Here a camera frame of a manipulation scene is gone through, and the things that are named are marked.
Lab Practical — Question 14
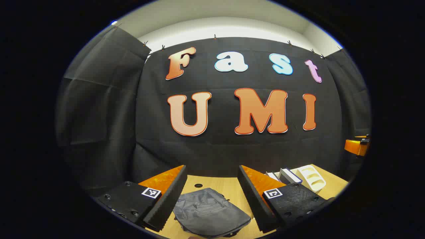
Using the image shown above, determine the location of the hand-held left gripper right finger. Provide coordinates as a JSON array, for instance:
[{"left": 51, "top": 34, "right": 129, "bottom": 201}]
[{"left": 237, "top": 165, "right": 336, "bottom": 233}]

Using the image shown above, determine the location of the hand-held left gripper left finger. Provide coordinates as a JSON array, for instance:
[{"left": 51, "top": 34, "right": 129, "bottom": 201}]
[{"left": 95, "top": 165, "right": 188, "bottom": 232}]

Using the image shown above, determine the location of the grey schoolbag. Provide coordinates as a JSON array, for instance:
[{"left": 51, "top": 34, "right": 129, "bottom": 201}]
[{"left": 173, "top": 188, "right": 252, "bottom": 238}]

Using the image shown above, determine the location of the blue cover book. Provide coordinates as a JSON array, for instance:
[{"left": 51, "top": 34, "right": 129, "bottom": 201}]
[{"left": 279, "top": 168, "right": 303, "bottom": 185}]

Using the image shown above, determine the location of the white plastic bookshelf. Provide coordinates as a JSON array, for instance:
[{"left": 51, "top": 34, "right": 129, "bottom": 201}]
[{"left": 266, "top": 164, "right": 327, "bottom": 194}]

